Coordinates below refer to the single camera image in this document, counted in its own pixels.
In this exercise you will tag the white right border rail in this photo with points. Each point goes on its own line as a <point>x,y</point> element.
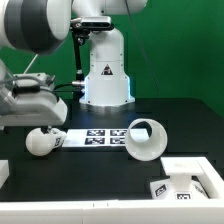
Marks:
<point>210,179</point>

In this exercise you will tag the white lamp bulb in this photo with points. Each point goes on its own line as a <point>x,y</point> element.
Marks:
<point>39,143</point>

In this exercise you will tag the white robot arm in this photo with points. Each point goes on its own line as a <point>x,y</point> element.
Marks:
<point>41,27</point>

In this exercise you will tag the white border rail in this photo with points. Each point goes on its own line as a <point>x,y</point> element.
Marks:
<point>208,211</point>
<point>210,179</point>

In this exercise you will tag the white front border rail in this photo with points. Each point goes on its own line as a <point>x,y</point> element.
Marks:
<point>208,211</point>

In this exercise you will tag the white tag sheet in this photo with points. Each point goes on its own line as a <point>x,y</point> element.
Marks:
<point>95,137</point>

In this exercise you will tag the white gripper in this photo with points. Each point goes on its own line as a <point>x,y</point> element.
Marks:
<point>30,100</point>

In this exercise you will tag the white left border block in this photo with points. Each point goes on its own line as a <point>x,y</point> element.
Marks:
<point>4,171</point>

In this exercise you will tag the white lamp base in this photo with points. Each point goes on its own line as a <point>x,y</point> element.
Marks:
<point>179,184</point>

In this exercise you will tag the white lamp shade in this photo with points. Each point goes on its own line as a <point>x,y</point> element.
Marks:
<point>143,146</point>

